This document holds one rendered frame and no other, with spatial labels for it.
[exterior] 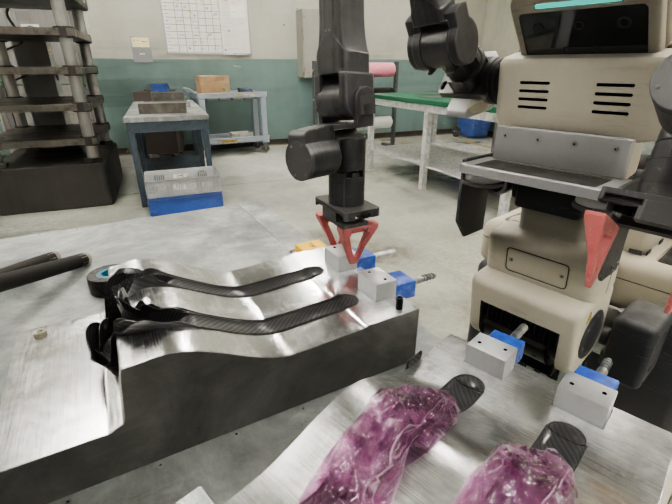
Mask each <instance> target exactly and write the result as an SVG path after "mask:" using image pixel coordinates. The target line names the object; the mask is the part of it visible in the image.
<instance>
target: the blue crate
mask: <svg viewBox="0 0 672 504"><path fill-rule="evenodd" d="M147 200H148V206H149V211H150V216H151V217H154V216H161V215H167V214H174V213H181V212H188V211H194V210H201V209H208V208H215V207H221V206H224V205H223V195H222V191H217V192H208V193H198V194H189V195H179V196H169V197H160V198H150V199H148V198H147Z"/></svg>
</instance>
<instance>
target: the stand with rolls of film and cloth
mask: <svg viewBox="0 0 672 504"><path fill-rule="evenodd" d="M398 72H399V61H395V62H394V63H385V62H369V73H374V77H393V76H394V82H393V88H392V87H375V88H374V93H394V92H397V90H398ZM314 75H317V63H316V61H312V89H313V125H316V124H318V112H317V110H316V106H315V93H314ZM395 126H396V107H392V118H391V116H379V117H375V126H374V129H381V128H390V127H391V140H390V143H385V142H381V145H384V146H390V145H395Z"/></svg>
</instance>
